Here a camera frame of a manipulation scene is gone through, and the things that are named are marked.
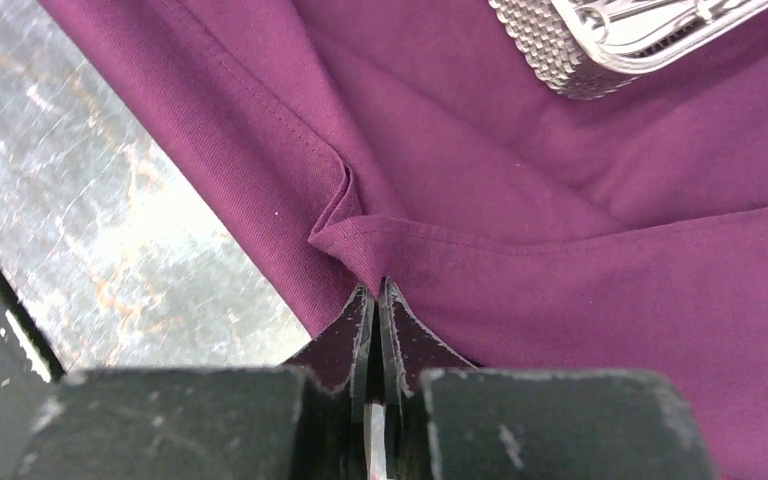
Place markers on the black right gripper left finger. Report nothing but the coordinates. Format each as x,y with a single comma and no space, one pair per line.
303,419

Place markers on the metal mesh instrument tray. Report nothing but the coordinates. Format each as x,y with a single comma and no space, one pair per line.
585,50

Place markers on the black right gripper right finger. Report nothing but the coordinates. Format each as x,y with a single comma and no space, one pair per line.
446,418

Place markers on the purple cloth wrap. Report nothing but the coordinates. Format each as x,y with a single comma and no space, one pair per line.
341,142

